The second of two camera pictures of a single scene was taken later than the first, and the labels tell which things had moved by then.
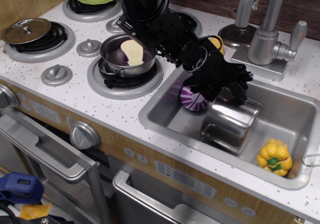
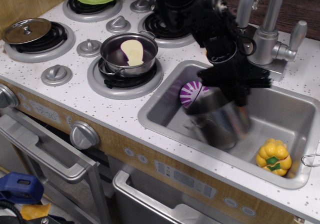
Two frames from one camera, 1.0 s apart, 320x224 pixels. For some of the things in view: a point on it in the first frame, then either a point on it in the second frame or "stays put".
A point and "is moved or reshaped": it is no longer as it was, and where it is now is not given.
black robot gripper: x=212 y=76 to x=232 y=72
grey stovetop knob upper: x=112 y=26 stays put
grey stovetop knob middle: x=89 y=48 stays put
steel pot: x=230 y=122 is moved or reshaped
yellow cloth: x=30 y=211 stays put
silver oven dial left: x=8 y=98 stays put
